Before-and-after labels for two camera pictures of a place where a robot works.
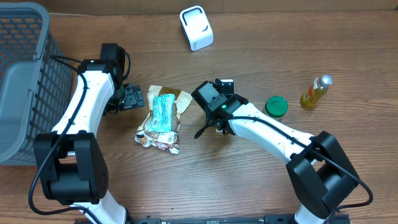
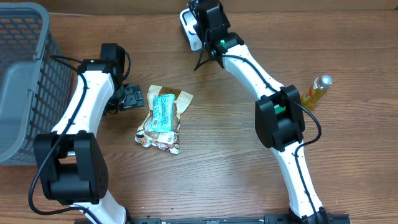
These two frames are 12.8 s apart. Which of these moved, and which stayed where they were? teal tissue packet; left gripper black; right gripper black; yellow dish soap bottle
Moved: right gripper black
Stayed: yellow dish soap bottle; teal tissue packet; left gripper black
